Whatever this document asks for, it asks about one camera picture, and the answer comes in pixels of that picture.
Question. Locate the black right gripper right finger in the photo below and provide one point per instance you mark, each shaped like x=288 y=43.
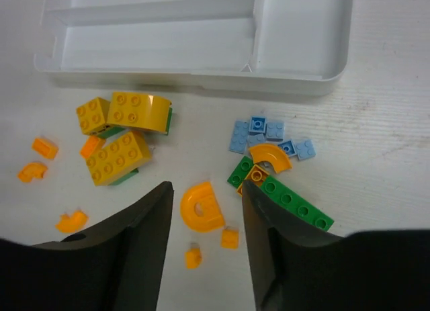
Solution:
x=297 y=266

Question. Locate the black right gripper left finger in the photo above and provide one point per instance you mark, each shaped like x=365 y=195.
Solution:
x=116 y=264

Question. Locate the yellow long duplo brick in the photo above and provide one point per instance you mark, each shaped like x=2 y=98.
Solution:
x=119 y=158

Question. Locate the yellow square duplo brick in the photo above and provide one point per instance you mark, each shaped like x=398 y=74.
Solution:
x=93 y=116

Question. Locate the yellow curved duplo brick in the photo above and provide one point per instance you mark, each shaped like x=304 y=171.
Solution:
x=138 y=110

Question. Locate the orange elbow piece left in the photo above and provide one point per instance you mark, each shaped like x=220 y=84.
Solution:
x=33 y=170

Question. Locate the orange curved piece bottom-left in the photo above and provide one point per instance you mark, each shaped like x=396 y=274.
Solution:
x=72 y=223

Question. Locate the long green lego plate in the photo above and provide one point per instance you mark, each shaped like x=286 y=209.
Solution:
x=284 y=197

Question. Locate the orange small square piece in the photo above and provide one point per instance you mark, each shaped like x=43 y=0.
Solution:
x=229 y=238

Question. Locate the orange small round piece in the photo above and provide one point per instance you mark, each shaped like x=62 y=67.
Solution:
x=193 y=257

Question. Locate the orange half-round lego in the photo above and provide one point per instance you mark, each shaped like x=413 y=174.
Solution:
x=200 y=210

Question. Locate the orange square stud plate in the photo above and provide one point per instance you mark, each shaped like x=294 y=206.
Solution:
x=247 y=171

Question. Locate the orange quarter-arch lego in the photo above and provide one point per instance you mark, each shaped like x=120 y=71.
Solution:
x=272 y=154

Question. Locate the light blue plate right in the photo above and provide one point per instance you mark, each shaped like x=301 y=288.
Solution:
x=305 y=149

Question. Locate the orange slope piece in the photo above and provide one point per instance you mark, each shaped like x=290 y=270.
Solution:
x=92 y=144

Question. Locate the light blue lego plate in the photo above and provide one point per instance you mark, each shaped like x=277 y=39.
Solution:
x=238 y=141

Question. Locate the orange small brick left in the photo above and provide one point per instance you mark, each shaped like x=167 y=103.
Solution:
x=45 y=148

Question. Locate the blue square lego plate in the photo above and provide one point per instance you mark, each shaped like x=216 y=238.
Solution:
x=257 y=125

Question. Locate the white divided sorting tray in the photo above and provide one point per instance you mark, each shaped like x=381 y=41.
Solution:
x=269 y=46

